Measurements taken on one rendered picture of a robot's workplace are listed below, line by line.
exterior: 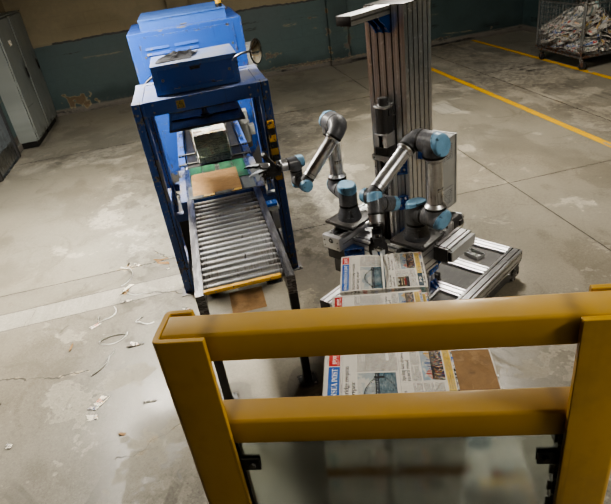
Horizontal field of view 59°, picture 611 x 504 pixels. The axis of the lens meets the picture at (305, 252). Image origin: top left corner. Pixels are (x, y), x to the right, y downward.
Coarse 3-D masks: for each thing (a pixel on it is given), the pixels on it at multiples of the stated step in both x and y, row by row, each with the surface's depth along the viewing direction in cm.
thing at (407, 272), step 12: (408, 252) 251; (420, 252) 250; (396, 264) 244; (408, 264) 242; (420, 264) 241; (396, 276) 236; (408, 276) 234; (420, 276) 233; (396, 288) 228; (408, 288) 228; (420, 288) 227
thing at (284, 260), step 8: (256, 192) 401; (264, 200) 387; (264, 208) 375; (264, 216) 364; (272, 224) 352; (272, 232) 343; (272, 240) 335; (280, 240) 332; (280, 248) 324; (280, 256) 315; (288, 264) 306; (288, 272) 299; (288, 280) 298; (288, 288) 300; (296, 288) 301
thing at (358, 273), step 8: (352, 256) 254; (360, 256) 253; (368, 256) 252; (344, 264) 249; (352, 264) 248; (360, 264) 247; (368, 264) 247; (344, 272) 243; (352, 272) 242; (360, 272) 242; (368, 272) 241; (344, 280) 238; (352, 280) 237; (360, 280) 236; (368, 280) 236; (344, 288) 233; (352, 288) 232; (360, 288) 231; (368, 288) 231; (376, 288) 230
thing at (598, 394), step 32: (608, 288) 84; (608, 320) 78; (576, 352) 82; (608, 352) 81; (576, 384) 85; (608, 384) 84; (576, 416) 88; (608, 416) 88; (576, 448) 92; (608, 448) 91; (576, 480) 96; (608, 480) 96
